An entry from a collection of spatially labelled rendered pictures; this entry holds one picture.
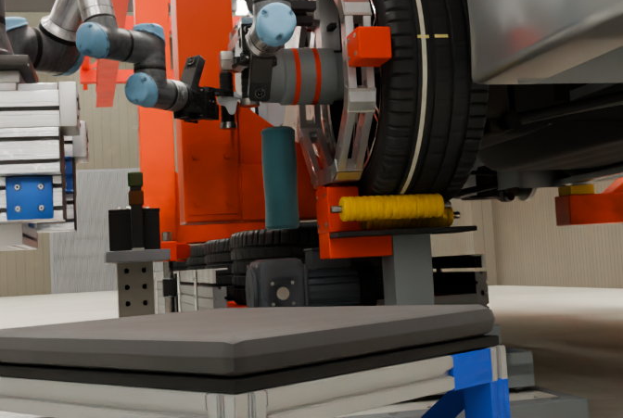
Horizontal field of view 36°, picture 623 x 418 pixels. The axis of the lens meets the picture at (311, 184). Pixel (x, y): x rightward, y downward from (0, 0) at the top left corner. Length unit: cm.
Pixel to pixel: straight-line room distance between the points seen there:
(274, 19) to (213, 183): 93
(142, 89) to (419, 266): 79
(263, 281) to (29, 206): 76
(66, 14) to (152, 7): 225
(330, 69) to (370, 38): 29
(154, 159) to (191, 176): 196
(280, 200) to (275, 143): 15
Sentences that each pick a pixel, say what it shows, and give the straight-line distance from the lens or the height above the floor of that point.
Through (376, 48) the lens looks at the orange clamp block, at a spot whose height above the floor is 84.
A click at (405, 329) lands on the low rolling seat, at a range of 82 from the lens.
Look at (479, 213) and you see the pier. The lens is 1217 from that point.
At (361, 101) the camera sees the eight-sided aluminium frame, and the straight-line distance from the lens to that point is 211.
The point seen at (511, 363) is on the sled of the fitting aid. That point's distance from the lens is 218.
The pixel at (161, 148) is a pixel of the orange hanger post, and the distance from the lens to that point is 464.
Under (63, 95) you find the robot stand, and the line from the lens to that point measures 195.
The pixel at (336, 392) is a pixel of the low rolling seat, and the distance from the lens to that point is 75.
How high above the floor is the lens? 39
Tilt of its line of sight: 5 degrees up
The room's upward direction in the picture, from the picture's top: 3 degrees counter-clockwise
